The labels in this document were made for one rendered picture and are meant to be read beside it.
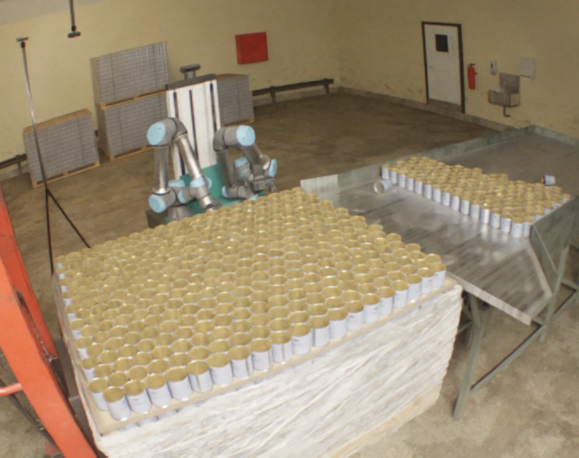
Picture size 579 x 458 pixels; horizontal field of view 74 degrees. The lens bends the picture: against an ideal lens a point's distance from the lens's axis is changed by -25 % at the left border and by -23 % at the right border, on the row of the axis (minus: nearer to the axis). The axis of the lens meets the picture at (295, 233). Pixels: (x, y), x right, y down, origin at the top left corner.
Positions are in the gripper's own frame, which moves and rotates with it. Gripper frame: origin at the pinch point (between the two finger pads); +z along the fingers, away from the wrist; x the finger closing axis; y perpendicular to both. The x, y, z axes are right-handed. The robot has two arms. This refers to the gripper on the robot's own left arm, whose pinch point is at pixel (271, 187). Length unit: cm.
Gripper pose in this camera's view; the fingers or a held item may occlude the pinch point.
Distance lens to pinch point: 263.5
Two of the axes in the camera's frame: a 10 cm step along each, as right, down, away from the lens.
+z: 5.3, 3.4, -7.8
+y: 0.4, 9.1, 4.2
